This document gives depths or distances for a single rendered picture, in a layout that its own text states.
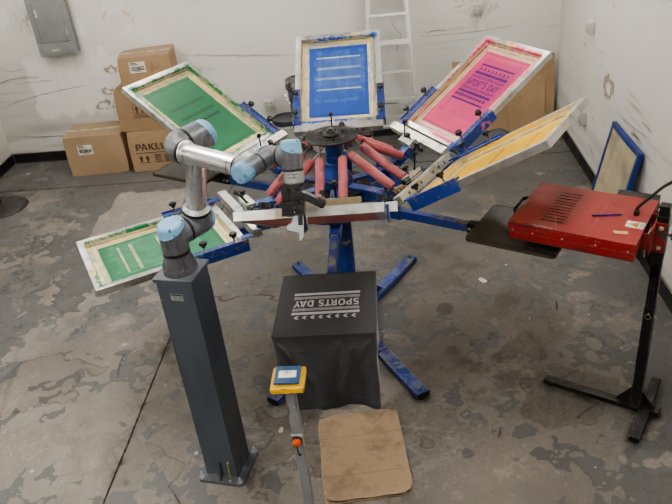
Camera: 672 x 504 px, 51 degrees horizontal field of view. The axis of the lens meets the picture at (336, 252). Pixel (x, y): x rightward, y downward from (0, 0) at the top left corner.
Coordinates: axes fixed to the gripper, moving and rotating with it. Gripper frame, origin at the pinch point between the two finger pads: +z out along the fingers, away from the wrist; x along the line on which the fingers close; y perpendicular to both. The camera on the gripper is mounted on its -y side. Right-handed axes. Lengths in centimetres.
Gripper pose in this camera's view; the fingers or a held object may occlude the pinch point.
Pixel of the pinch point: (305, 236)
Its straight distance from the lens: 257.6
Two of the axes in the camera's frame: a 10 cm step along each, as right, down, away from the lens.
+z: 0.8, 9.7, 2.3
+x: -0.7, 2.4, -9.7
